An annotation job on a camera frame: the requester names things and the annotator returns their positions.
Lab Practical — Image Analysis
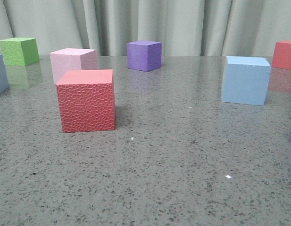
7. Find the red textured foam cube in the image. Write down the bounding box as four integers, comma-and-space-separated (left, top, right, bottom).
56, 69, 115, 133

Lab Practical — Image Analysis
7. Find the grey curtain backdrop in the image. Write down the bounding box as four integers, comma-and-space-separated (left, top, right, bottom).
0, 0, 291, 56

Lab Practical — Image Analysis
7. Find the purple foam cube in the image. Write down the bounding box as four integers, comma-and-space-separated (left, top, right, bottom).
127, 40, 162, 72

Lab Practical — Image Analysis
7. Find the green foam cube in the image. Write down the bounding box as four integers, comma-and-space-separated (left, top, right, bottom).
0, 38, 40, 66

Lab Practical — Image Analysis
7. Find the light blue foam cube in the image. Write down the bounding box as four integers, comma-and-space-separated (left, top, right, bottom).
221, 56, 271, 106

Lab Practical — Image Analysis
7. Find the pink foam cube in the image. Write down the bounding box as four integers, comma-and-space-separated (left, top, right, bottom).
50, 48, 98, 84

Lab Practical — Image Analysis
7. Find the red foam cube right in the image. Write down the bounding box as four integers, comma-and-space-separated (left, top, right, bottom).
271, 40, 291, 70

